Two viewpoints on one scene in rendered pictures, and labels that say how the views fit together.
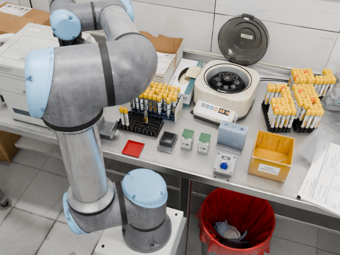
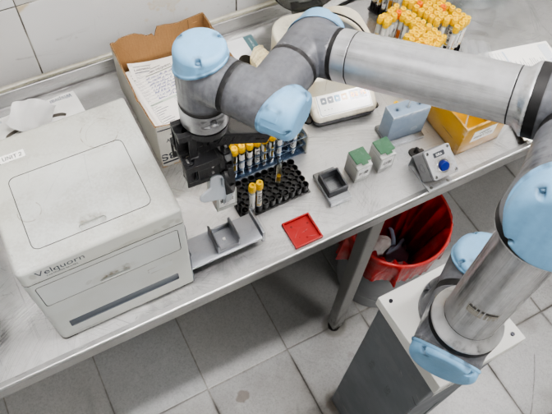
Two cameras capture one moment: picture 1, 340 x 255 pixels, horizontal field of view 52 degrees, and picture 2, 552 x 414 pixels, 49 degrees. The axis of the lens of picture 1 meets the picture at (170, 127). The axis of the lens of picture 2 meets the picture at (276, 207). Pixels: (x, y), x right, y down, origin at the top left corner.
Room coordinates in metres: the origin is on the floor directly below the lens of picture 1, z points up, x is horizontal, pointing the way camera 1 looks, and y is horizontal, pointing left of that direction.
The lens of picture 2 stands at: (0.49, 0.68, 2.04)
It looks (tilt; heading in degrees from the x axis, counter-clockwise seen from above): 59 degrees down; 310
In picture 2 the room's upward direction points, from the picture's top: 5 degrees clockwise
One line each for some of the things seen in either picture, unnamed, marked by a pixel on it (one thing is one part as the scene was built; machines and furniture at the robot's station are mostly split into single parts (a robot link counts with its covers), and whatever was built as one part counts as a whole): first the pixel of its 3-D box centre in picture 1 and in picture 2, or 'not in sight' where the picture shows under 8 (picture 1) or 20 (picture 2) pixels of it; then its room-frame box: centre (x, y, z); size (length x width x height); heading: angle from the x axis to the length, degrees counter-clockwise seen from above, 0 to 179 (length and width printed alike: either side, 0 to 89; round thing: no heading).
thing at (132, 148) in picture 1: (133, 148); (301, 230); (0.85, 0.14, 0.88); 0.07 x 0.07 x 0.01; 72
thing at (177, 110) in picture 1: (156, 103); (259, 144); (1.07, 0.06, 0.91); 0.20 x 0.10 x 0.07; 72
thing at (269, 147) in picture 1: (270, 156); (466, 114); (0.78, -0.36, 0.93); 0.13 x 0.13 x 0.10; 71
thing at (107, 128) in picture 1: (90, 122); (213, 241); (0.95, 0.31, 0.92); 0.21 x 0.07 x 0.05; 72
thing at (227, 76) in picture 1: (226, 83); not in sight; (1.13, -0.24, 0.97); 0.15 x 0.15 x 0.07
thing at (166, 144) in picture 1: (167, 140); (332, 184); (0.88, 0.01, 0.89); 0.09 x 0.05 x 0.04; 160
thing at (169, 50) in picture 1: (149, 64); (183, 88); (1.29, 0.09, 0.95); 0.29 x 0.25 x 0.15; 162
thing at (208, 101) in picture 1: (224, 91); (327, 62); (1.12, -0.23, 0.94); 0.30 x 0.24 x 0.12; 153
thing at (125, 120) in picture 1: (139, 115); (269, 177); (0.98, 0.12, 0.93); 0.17 x 0.09 x 0.11; 72
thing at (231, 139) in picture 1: (231, 136); (403, 120); (0.87, -0.23, 0.92); 0.10 x 0.07 x 0.10; 67
